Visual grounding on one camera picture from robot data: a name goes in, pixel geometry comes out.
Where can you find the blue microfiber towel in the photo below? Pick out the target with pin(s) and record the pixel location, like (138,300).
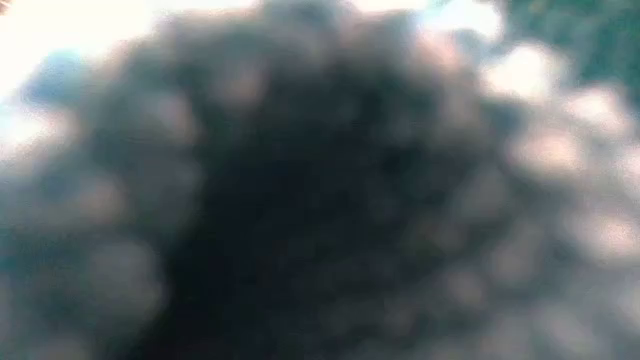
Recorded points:
(320,200)

